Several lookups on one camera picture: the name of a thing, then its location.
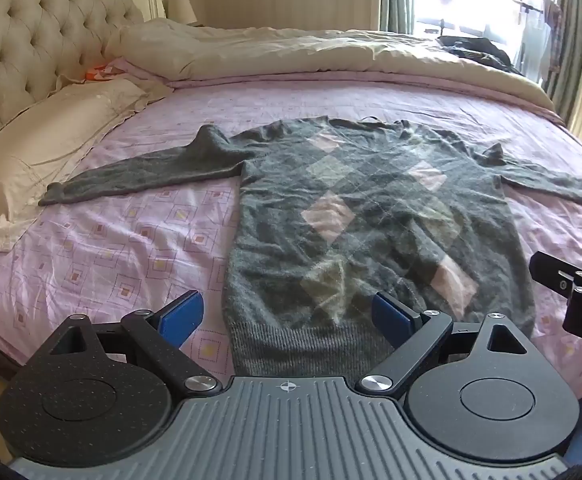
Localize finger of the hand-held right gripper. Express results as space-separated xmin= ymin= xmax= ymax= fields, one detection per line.
xmin=529 ymin=250 xmax=582 ymax=306

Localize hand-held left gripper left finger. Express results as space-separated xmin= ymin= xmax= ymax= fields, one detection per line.
xmin=50 ymin=290 xmax=223 ymax=394

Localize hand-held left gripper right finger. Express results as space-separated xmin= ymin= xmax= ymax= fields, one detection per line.
xmin=355 ymin=292 xmax=538 ymax=394

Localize grey argyle sweater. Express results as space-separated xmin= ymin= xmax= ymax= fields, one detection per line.
xmin=38 ymin=116 xmax=582 ymax=379

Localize hanging clothes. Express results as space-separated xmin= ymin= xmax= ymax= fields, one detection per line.
xmin=520 ymin=0 xmax=565 ymax=84

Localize pink patterned bed sheet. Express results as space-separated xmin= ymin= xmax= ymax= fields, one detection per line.
xmin=0 ymin=57 xmax=582 ymax=378

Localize cream pillow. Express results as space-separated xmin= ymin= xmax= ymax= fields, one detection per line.
xmin=0 ymin=77 xmax=173 ymax=254

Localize dark clothing pile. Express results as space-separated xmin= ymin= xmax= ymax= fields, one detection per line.
xmin=435 ymin=35 xmax=526 ymax=77

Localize orange white packet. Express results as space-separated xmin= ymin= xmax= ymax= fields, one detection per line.
xmin=83 ymin=58 xmax=122 ymax=84

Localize cream duvet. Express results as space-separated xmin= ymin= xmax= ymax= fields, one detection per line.
xmin=103 ymin=17 xmax=558 ymax=112

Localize bedside lamp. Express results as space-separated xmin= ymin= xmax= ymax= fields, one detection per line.
xmin=163 ymin=0 xmax=203 ymax=27

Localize tufted cream headboard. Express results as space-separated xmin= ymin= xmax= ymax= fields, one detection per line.
xmin=0 ymin=0 xmax=168 ymax=159

